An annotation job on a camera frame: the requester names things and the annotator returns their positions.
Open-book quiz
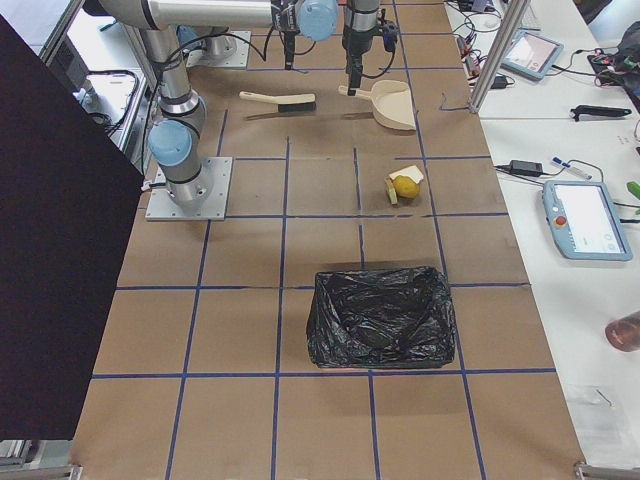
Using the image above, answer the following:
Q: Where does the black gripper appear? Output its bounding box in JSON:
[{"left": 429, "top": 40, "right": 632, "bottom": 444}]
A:
[
  {"left": 283, "top": 31, "right": 295, "bottom": 70},
  {"left": 343, "top": 29, "right": 373, "bottom": 95}
]

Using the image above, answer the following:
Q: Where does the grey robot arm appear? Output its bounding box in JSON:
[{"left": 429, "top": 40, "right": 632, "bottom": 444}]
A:
[
  {"left": 101, "top": 1, "right": 380, "bottom": 218},
  {"left": 171, "top": 1, "right": 397, "bottom": 87}
]

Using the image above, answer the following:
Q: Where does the beige plastic dustpan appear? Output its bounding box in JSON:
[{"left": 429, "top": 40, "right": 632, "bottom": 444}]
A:
[{"left": 353, "top": 80, "right": 416, "bottom": 131}]

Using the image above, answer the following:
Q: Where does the near teach pendant tablet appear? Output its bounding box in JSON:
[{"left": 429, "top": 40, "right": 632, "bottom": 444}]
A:
[{"left": 542, "top": 180, "right": 633, "bottom": 261}]

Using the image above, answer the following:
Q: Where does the far teach pendant tablet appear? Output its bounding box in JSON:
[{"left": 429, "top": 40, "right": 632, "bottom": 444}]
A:
[{"left": 501, "top": 31, "right": 564, "bottom": 81}]

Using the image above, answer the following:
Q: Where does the black power adapter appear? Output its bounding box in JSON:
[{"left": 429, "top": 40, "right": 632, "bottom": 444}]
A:
[{"left": 508, "top": 160, "right": 544, "bottom": 177}]

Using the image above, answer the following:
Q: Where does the small brown cracker piece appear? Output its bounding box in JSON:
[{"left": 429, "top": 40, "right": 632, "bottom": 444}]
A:
[{"left": 384, "top": 178, "right": 398, "bottom": 205}]

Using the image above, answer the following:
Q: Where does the teach pendant tablet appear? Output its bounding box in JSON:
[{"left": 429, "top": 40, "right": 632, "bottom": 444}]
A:
[
  {"left": 501, "top": 31, "right": 564, "bottom": 81},
  {"left": 542, "top": 180, "right": 633, "bottom": 261}
]

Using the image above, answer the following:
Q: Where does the bread slice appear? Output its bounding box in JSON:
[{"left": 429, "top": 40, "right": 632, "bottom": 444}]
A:
[{"left": 388, "top": 165, "right": 424, "bottom": 184}]

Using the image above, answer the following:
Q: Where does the aluminium frame post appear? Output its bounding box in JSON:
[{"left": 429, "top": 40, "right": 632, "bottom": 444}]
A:
[{"left": 468, "top": 0, "right": 530, "bottom": 114}]

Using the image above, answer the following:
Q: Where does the yellow lemon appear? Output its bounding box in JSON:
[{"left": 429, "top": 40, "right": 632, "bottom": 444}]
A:
[{"left": 392, "top": 175, "right": 420, "bottom": 199}]

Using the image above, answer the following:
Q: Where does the black handheld tool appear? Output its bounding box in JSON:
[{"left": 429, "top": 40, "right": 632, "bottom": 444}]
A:
[{"left": 570, "top": 104, "right": 632, "bottom": 122}]

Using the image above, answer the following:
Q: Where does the brown bottle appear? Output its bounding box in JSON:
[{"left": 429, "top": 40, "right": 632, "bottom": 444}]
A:
[{"left": 605, "top": 311, "right": 639, "bottom": 352}]

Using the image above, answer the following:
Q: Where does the black bag lined bin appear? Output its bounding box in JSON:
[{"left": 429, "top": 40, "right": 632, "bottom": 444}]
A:
[{"left": 306, "top": 266, "right": 456, "bottom": 369}]

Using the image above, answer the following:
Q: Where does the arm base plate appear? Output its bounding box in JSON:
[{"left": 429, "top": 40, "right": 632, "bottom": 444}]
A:
[
  {"left": 186, "top": 30, "right": 251, "bottom": 70},
  {"left": 145, "top": 157, "right": 233, "bottom": 221}
]

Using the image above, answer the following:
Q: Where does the beige hand brush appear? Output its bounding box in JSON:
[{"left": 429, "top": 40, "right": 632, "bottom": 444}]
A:
[{"left": 239, "top": 91, "right": 316, "bottom": 113}]

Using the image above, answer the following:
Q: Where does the black side panel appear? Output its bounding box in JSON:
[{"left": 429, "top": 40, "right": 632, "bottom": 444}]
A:
[{"left": 1, "top": 23, "right": 142, "bottom": 440}]

